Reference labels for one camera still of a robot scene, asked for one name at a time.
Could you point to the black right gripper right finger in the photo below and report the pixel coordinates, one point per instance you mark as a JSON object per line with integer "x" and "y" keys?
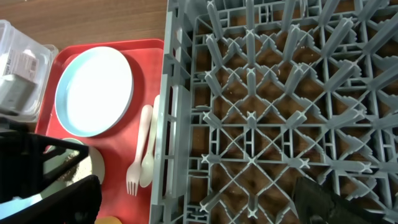
{"x": 316, "y": 204}

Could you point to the white plastic spoon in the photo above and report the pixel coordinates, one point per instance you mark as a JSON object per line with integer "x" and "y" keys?
{"x": 147, "y": 166}

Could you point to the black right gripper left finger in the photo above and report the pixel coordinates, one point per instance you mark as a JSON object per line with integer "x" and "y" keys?
{"x": 79, "y": 203}

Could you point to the red plastic tray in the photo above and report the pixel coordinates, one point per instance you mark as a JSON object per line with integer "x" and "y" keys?
{"x": 117, "y": 145}

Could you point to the clear plastic waste bin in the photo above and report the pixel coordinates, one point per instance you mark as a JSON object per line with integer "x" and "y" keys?
{"x": 25, "y": 69}

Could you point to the food scraps and rice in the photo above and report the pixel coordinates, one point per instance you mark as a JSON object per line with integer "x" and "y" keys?
{"x": 78, "y": 172}

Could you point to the white plastic fork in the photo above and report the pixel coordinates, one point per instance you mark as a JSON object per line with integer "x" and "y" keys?
{"x": 134, "y": 170}

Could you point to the green bowl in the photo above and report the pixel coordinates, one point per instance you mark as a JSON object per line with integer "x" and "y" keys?
{"x": 98, "y": 168}

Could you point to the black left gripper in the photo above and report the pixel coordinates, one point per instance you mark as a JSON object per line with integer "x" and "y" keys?
{"x": 23, "y": 155}

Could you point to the yellow plastic cup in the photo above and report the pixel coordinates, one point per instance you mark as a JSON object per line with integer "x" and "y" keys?
{"x": 108, "y": 220}

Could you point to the light blue plate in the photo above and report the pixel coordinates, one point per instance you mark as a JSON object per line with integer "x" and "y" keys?
{"x": 94, "y": 92}

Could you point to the grey dishwasher rack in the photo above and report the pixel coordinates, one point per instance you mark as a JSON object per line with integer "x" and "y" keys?
{"x": 256, "y": 94}

